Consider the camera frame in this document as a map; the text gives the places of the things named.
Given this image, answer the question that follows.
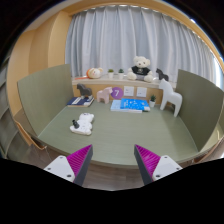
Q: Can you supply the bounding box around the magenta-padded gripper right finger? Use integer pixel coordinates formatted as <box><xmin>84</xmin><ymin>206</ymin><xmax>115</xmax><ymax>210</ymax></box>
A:
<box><xmin>133</xmin><ymin>143</ymin><xmax>183</xmax><ymax>186</ymax></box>

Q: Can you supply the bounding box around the dark blue book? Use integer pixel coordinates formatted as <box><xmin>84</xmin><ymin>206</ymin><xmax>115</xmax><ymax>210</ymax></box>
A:
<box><xmin>66</xmin><ymin>96</ymin><xmax>95</xmax><ymax>108</ymax></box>

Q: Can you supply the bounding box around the orange and cream plush toy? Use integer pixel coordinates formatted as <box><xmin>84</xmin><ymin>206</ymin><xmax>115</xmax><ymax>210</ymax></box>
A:
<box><xmin>86</xmin><ymin>67</ymin><xmax>104</xmax><ymax>80</ymax></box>

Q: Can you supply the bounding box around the wooden desk back ledge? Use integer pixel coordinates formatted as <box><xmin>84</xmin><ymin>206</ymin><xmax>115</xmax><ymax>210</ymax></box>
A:
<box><xmin>71</xmin><ymin>75</ymin><xmax>178</xmax><ymax>105</ymax></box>

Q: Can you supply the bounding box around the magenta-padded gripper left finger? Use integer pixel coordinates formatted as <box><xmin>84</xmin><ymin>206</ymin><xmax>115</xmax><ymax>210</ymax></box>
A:
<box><xmin>43</xmin><ymin>143</ymin><xmax>94</xmax><ymax>187</ymax></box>

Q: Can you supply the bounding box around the white wall socket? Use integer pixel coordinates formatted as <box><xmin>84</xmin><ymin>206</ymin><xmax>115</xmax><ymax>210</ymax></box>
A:
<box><xmin>123</xmin><ymin>85</ymin><xmax>135</xmax><ymax>98</ymax></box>
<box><xmin>136</xmin><ymin>86</ymin><xmax>148</xmax><ymax>99</ymax></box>

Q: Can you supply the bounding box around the round purple number sign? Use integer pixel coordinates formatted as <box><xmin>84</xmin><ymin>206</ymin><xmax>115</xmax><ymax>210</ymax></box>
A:
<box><xmin>110</xmin><ymin>86</ymin><xmax>125</xmax><ymax>100</ymax></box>

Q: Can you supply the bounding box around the grey-white curtain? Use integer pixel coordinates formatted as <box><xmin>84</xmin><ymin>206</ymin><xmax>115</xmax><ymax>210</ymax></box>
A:
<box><xmin>64</xmin><ymin>4</ymin><xmax>218</xmax><ymax>88</ymax></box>

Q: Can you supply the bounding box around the small black wooden horse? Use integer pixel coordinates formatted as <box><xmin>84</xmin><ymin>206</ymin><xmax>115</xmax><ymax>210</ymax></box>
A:
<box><xmin>155</xmin><ymin>68</ymin><xmax>170</xmax><ymax>82</ymax></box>

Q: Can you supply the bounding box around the white bear-shaped power strip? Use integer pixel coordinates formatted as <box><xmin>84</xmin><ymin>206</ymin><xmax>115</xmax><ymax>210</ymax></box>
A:
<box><xmin>69</xmin><ymin>112</ymin><xmax>95</xmax><ymax>136</ymax></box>

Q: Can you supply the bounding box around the bright blue book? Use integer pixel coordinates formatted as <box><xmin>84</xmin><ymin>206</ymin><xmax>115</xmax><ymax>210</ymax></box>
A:
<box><xmin>119</xmin><ymin>97</ymin><xmax>151</xmax><ymax>112</ymax></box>

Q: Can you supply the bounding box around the wooden chair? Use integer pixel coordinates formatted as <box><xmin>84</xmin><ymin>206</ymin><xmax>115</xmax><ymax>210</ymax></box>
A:
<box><xmin>13</xmin><ymin>119</ymin><xmax>48</xmax><ymax>151</ymax></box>

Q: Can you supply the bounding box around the large white wooden horse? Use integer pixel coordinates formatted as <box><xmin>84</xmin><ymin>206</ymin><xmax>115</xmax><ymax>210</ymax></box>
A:
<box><xmin>158</xmin><ymin>78</ymin><xmax>184</xmax><ymax>118</ymax></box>

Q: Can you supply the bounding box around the pink wooden horse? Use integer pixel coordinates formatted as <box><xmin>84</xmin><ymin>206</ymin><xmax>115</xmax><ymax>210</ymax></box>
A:
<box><xmin>96</xmin><ymin>86</ymin><xmax>114</xmax><ymax>105</ymax></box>

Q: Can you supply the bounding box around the cream teddy bear black shirt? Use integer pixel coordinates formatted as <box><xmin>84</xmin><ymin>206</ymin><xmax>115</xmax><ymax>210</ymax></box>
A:
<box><xmin>126</xmin><ymin>55</ymin><xmax>155</xmax><ymax>83</ymax></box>

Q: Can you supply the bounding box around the dark grey wooden horse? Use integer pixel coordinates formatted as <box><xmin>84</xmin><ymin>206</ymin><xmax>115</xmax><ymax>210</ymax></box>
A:
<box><xmin>76</xmin><ymin>83</ymin><xmax>94</xmax><ymax>100</ymax></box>

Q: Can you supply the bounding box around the green desk partition panel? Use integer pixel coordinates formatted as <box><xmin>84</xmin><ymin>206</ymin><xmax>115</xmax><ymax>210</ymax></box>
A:
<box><xmin>17</xmin><ymin>63</ymin><xmax>75</xmax><ymax>137</ymax></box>
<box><xmin>175</xmin><ymin>68</ymin><xmax>224</xmax><ymax>153</ymax></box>

